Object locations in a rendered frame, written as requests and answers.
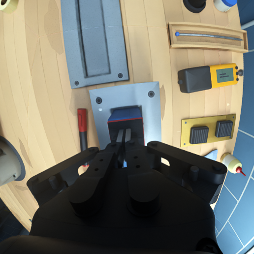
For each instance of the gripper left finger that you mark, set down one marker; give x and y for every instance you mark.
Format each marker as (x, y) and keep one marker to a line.
(93, 170)

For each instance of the light grey fixture plate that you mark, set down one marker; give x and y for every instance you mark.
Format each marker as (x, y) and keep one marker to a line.
(123, 95)

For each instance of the red black marker pen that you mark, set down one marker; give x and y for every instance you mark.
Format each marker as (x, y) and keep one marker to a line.
(82, 127)

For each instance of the white jar blue lid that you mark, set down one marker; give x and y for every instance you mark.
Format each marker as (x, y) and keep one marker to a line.
(224, 5)

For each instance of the blue-grey slotted rack plate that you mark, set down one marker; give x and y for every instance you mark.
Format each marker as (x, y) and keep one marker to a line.
(95, 39)

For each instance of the black round cup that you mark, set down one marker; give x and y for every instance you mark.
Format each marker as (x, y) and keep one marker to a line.
(194, 6)

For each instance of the blue black row counter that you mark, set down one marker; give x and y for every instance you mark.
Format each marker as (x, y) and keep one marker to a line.
(125, 115)

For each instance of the yellow two-button plate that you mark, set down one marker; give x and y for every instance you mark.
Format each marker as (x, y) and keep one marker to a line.
(185, 129)

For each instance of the black ribbed square button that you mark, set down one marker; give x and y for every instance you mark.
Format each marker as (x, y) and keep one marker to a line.
(199, 135)
(224, 129)

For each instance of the yellow black handheld meter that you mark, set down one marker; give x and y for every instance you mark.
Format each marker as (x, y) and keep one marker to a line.
(196, 79)

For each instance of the grey round base sheet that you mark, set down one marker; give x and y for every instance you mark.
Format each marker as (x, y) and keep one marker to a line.
(21, 164)

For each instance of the blue triangular piece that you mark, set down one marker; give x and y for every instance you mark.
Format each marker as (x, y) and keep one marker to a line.
(213, 154)

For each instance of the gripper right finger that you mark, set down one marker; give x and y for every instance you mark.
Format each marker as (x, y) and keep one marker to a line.
(139, 168)

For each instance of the cream tape roll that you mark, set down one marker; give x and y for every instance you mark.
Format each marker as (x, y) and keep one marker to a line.
(6, 6)

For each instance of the steel needle blue head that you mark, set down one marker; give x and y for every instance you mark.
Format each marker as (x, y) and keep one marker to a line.
(208, 36)

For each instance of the wooden needle tray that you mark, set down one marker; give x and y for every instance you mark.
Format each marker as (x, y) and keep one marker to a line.
(208, 46)

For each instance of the white glue bottle red nozzle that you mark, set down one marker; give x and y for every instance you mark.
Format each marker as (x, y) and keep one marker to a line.
(230, 162)

